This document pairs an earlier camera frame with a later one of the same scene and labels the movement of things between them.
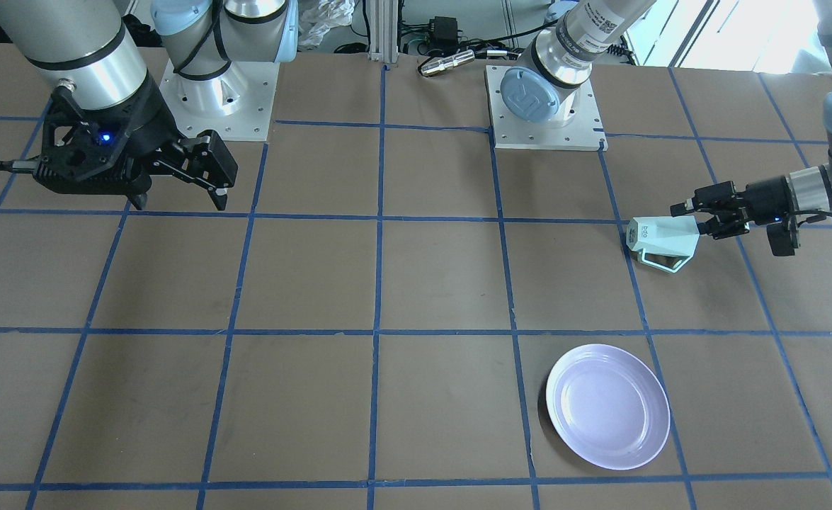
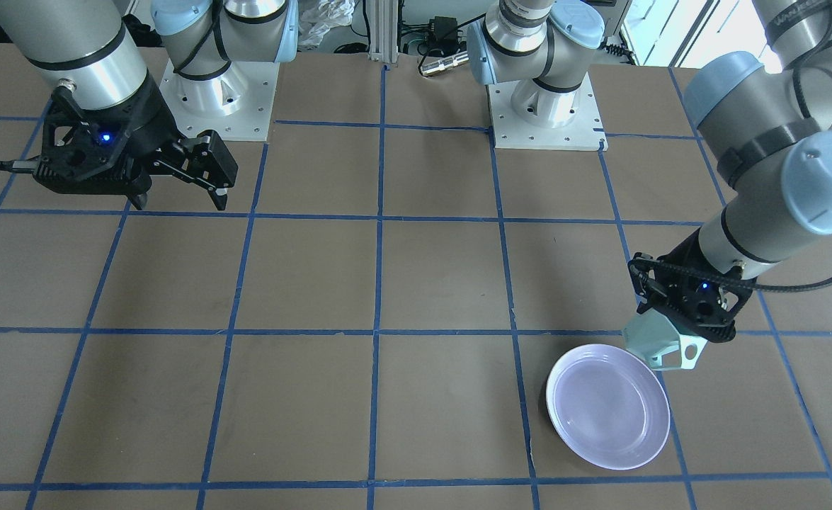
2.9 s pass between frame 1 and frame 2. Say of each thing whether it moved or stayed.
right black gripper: stayed
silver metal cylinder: stayed
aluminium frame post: stayed
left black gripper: moved
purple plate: stayed
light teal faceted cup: moved
